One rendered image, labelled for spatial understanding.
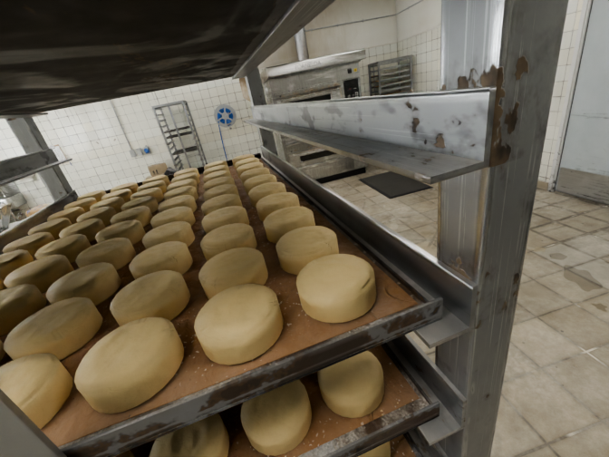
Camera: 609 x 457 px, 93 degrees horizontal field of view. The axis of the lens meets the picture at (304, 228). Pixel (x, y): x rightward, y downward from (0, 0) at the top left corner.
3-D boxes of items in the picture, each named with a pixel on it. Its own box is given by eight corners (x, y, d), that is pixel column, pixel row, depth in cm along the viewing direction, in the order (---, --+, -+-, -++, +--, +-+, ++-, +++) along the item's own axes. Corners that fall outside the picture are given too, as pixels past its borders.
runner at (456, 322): (253, 160, 71) (249, 147, 70) (264, 157, 72) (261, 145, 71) (430, 348, 15) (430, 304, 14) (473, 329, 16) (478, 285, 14)
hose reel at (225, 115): (248, 160, 587) (232, 102, 540) (248, 161, 572) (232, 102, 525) (227, 164, 582) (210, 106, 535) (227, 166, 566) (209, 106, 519)
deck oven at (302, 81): (293, 195, 507) (265, 67, 421) (283, 179, 615) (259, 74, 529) (375, 174, 526) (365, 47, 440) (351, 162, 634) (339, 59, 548)
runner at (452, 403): (262, 193, 75) (259, 182, 74) (272, 190, 76) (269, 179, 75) (429, 446, 19) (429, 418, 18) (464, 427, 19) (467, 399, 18)
